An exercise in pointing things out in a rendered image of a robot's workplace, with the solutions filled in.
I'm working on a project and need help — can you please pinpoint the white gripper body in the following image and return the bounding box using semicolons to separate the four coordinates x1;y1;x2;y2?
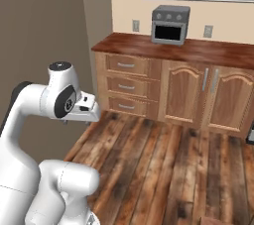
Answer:
63;100;102;124

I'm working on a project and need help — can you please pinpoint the dark appliance edge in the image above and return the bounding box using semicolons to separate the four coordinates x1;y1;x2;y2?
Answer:
245;129;254;145

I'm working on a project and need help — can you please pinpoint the wooden cupboard run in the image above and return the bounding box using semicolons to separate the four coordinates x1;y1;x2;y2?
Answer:
93;51;254;140

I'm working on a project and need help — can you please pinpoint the grey toaster oven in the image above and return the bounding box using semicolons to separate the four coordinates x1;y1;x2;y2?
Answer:
151;4;191;47

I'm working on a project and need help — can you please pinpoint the grey wall socket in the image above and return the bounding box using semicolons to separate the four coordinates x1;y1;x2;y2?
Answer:
132;19;141;33
202;24;214;39

